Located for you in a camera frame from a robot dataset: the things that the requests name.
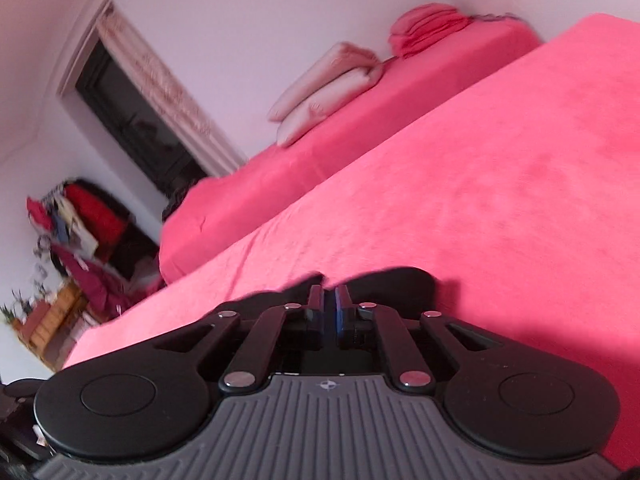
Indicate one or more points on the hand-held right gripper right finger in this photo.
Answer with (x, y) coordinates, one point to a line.
(343, 316)

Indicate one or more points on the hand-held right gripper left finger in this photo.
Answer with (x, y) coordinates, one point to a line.
(316, 317)

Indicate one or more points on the black knit pants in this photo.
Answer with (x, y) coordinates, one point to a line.
(390, 285)

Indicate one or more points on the pink bed with sheet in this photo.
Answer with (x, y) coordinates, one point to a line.
(300, 170)

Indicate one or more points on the dark cloth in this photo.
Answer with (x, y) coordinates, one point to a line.
(177, 200)

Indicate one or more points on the folded light pink quilt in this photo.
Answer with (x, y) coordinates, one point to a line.
(325, 72)
(325, 105)

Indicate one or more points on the wooden cabinet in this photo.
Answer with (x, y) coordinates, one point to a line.
(50, 325)

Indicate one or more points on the dark window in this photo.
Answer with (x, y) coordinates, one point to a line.
(135, 120)

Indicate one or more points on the pink patterned curtain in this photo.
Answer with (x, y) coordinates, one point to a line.
(170, 85)

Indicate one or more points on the folded coral blanket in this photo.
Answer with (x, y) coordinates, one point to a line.
(425, 27)

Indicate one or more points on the potted plant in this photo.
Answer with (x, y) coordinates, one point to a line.
(15, 310)

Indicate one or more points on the dark object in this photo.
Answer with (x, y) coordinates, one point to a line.
(17, 425)

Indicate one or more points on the grey lace cloth edge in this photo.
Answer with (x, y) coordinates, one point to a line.
(495, 17)

